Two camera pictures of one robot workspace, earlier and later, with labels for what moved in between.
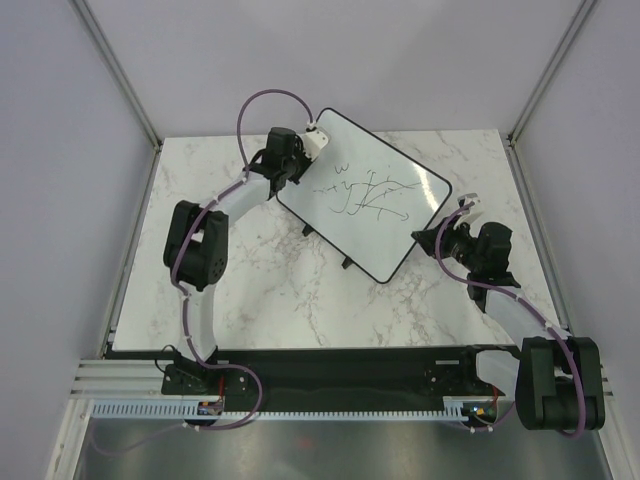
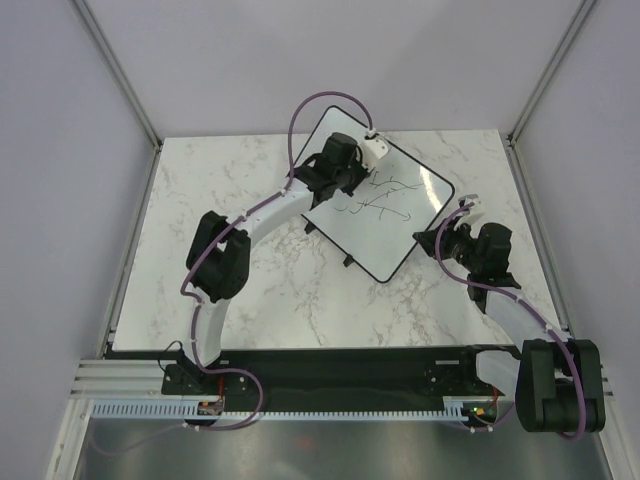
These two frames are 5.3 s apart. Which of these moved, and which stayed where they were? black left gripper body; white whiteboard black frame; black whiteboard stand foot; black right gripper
Moved: black left gripper body
Stayed: black right gripper; black whiteboard stand foot; white whiteboard black frame
